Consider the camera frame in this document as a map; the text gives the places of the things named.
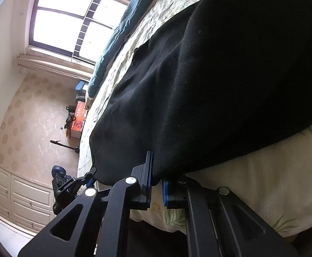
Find black pants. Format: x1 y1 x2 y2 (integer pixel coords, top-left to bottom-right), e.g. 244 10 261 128
90 0 312 185

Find blue box near bed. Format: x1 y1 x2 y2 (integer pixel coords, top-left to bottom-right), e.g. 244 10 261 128
75 80 86 94

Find orange box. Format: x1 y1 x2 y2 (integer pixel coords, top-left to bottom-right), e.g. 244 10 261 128
70 101 87 139

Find bright window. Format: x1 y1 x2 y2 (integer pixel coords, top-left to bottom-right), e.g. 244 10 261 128
29 0 127 65

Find floral white bed cover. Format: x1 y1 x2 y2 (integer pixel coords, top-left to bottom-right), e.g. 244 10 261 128
78 0 312 237

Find white drawer cabinet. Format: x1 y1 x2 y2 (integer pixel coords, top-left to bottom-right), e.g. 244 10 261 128
0 167 55 233

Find black stand on floor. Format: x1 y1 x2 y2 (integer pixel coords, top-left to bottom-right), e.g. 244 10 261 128
50 140 80 154

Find dark teal blanket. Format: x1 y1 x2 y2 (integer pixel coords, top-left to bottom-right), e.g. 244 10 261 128
87 0 153 98

